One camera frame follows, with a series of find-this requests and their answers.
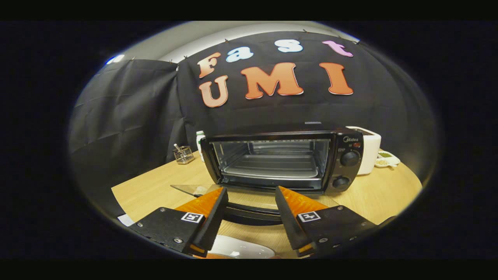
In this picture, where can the white condiment dish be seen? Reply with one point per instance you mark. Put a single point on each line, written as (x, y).
(387, 159)

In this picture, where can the black toaster oven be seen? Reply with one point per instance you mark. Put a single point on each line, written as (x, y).
(272, 130)

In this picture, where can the white paper sheet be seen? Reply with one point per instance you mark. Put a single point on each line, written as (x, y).
(125, 220)

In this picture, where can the white bottle green label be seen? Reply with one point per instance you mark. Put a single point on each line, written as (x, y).
(200, 140)

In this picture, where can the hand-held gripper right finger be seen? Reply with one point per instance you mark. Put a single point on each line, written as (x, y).
(290, 221)

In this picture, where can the white plate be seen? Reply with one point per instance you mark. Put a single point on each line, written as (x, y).
(241, 249)

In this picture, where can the white bread toaster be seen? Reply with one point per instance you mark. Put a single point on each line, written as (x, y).
(369, 151)

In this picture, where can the small ceiling light panel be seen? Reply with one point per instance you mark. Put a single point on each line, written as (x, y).
(114, 59)

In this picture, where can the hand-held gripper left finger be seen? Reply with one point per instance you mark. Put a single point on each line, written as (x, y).
(214, 221)

